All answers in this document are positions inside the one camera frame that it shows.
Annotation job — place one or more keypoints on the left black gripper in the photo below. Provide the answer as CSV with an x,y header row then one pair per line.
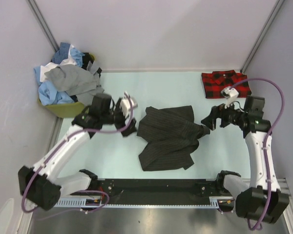
x,y
123,118

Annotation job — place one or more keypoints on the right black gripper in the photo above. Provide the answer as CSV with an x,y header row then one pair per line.
x,y
220,111

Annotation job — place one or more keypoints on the dark pinstriped long sleeve shirt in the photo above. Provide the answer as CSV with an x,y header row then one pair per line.
x,y
171,135

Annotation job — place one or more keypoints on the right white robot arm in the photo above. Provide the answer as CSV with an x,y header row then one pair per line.
x,y
261,199

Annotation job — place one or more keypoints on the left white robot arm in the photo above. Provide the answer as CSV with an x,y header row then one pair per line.
x,y
41,184

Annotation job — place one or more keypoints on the red black plaid folded shirt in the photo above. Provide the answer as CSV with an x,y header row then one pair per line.
x,y
216,81

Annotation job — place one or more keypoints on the green laundry basket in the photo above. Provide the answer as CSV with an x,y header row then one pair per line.
x,y
65,110

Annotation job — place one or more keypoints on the grey shirt in basket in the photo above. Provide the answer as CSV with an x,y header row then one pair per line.
x,y
84,84

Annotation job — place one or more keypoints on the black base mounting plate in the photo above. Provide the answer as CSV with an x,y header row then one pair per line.
x,y
157,192

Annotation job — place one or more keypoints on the black garment in basket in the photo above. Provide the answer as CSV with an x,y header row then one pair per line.
x,y
88,61

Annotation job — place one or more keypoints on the light blue shirt in basket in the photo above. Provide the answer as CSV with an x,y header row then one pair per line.
x,y
48,94

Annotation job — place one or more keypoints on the blue checked shirt in basket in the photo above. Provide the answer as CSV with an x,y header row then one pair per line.
x,y
62,53

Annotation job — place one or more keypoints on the white shirt in basket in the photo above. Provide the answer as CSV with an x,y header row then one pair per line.
x,y
40,75

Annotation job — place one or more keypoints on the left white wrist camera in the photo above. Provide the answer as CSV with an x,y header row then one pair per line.
x,y
127,104

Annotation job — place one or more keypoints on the white slotted cable duct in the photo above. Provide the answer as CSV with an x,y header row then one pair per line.
x,y
89,203

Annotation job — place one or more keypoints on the aluminium frame rail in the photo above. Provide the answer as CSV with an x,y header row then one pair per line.
x,y
282,183

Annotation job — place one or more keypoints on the right aluminium corner post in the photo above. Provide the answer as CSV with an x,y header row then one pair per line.
x,y
267,25

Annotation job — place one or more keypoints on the aluminium corner post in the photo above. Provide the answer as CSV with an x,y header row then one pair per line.
x,y
267,25
43,24

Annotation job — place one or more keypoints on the left aluminium corner post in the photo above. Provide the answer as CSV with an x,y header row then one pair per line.
x,y
43,24

